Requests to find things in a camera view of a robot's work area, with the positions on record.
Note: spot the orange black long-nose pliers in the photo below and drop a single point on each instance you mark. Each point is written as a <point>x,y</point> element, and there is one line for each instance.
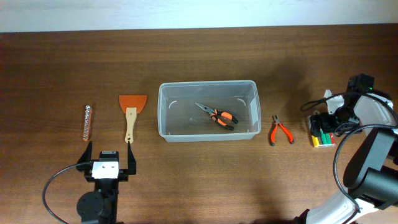
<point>219,117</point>

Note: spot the socket bit rail orange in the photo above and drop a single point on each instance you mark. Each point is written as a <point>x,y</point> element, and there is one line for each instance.
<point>87,123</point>

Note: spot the orange scraper wooden handle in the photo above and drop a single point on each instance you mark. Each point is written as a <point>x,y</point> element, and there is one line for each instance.
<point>131,106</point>

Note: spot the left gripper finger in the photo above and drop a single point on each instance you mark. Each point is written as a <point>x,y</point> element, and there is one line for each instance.
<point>86,156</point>
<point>131,161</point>

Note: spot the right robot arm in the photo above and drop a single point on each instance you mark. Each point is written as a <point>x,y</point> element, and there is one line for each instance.
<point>367,185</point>

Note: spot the clear plastic container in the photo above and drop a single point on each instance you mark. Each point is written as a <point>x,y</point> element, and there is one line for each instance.
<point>181,120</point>

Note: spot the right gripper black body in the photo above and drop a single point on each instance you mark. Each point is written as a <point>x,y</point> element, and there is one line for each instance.
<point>338,122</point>

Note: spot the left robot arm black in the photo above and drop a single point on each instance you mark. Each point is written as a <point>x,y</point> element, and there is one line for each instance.
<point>101,204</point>

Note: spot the screwdriver set clear case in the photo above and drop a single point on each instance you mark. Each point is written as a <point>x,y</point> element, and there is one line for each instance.
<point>327,138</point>

